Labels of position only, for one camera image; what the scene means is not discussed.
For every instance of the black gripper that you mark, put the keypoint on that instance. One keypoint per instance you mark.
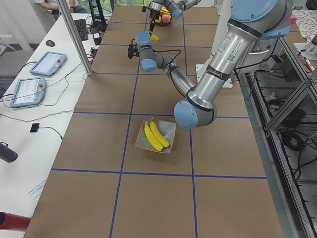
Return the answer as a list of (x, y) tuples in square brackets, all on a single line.
[(154, 14)]

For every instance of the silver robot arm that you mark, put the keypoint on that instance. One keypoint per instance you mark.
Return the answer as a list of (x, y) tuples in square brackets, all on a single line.
[(175, 8), (250, 20)]

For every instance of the woven brown fruit basket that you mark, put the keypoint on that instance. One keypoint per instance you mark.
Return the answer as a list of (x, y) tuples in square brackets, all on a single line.
[(158, 21)]

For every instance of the grey square plate orange rim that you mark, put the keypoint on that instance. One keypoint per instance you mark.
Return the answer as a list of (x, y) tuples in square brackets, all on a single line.
[(167, 129)]

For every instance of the far red apple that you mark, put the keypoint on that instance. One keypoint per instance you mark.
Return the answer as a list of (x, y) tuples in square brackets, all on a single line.
[(165, 18)]

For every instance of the brown box with label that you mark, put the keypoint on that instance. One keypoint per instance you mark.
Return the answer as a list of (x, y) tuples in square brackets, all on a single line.
[(95, 32)]

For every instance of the black keyboard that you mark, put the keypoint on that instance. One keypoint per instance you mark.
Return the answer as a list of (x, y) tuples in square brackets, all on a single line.
[(81, 27)]

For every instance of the white central column base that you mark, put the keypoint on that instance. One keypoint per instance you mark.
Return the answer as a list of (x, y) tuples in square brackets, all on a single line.
[(221, 30)]

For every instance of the black computer mouse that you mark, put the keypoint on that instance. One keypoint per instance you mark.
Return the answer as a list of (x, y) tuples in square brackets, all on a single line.
[(50, 43)]

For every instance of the far blue teach pendant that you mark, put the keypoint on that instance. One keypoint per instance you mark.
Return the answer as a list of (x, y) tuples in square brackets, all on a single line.
[(48, 64)]

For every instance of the blue teach pendant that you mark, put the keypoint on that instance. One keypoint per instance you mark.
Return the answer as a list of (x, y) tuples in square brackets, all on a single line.
[(29, 92), (48, 64)]

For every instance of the near blue teach pendant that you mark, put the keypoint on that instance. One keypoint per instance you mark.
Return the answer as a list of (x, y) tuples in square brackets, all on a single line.
[(29, 92)]

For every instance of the small black box device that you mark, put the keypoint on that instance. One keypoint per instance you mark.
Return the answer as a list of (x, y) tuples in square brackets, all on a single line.
[(34, 127)]

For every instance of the black cylinder object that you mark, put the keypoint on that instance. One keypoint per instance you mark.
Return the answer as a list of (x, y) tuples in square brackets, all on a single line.
[(7, 154)]

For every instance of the red cylinder object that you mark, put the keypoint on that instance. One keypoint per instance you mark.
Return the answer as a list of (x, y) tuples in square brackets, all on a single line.
[(13, 222)]

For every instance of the aluminium frame post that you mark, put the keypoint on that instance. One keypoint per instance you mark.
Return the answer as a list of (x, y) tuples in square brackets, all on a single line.
[(70, 25)]

